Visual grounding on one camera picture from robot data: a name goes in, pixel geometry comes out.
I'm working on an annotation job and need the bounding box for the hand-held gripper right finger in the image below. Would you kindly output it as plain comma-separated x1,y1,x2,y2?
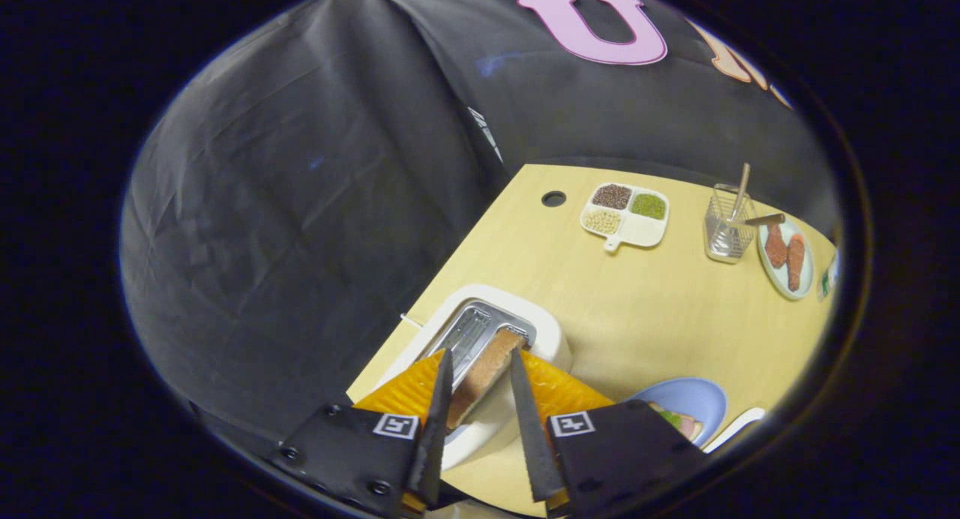
510,346,710,516

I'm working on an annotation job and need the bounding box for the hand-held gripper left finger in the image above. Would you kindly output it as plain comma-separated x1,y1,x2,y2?
271,348,455,516

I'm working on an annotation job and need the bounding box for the brown-crust toast slice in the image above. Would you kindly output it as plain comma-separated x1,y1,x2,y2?
446,328,527,430

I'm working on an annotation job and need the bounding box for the white toaster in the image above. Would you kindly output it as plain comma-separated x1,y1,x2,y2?
375,283,572,471

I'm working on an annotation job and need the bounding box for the blue round plate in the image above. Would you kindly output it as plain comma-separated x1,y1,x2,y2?
626,377,728,449

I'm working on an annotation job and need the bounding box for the white rectangular plate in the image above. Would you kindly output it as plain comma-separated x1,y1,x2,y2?
703,407,767,454

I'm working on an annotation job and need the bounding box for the white divided bean tray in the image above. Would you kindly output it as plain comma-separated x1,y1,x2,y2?
579,182,671,253

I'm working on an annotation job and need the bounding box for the pale green oval plate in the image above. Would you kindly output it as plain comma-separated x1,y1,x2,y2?
757,217,815,302

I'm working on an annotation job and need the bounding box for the brown meat patty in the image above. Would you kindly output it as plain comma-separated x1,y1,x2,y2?
765,223,788,269
786,233,806,293

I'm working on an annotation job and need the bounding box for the clear plastic water bottle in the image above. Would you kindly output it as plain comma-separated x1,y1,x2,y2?
816,249,841,302

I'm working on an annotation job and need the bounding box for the wire mesh utensil holder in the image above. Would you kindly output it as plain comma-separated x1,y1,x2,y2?
703,183,758,265

